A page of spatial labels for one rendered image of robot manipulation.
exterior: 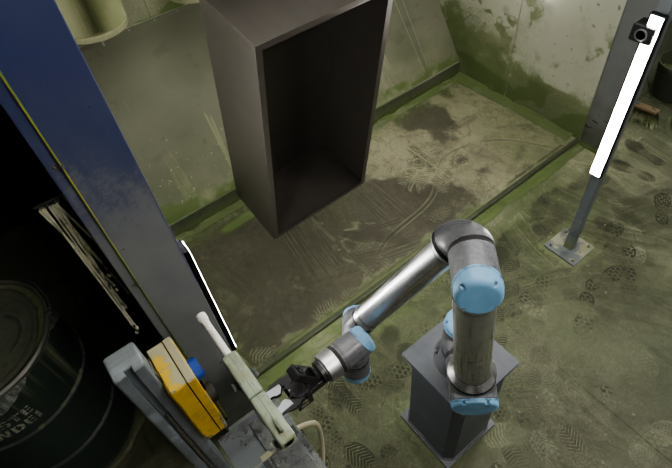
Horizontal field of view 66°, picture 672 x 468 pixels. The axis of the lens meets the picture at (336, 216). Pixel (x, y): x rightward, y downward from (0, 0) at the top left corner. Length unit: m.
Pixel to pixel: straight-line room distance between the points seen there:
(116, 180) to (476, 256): 0.88
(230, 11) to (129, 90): 1.52
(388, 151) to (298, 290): 1.27
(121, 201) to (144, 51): 2.01
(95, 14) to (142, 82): 0.58
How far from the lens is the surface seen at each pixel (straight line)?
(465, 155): 3.65
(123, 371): 1.02
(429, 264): 1.40
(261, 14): 1.84
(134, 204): 1.42
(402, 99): 4.00
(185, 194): 3.31
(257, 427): 1.81
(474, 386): 1.68
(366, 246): 3.08
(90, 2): 2.83
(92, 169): 1.32
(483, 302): 1.25
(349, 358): 1.52
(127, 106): 3.26
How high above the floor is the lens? 2.46
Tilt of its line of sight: 48 degrees down
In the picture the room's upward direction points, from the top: 7 degrees counter-clockwise
